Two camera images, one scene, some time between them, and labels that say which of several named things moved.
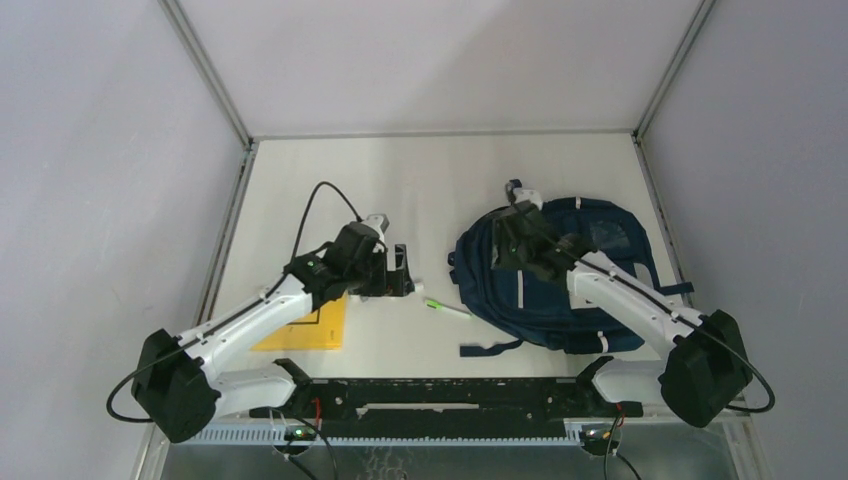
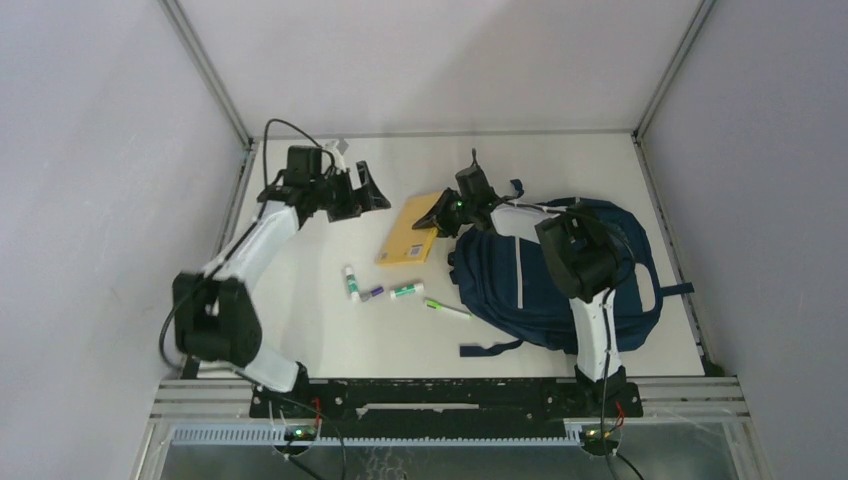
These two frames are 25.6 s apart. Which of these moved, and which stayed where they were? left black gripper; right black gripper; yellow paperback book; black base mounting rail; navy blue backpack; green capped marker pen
Moved: yellow paperback book; left black gripper; right black gripper
Stayed: navy blue backpack; black base mounting rail; green capped marker pen
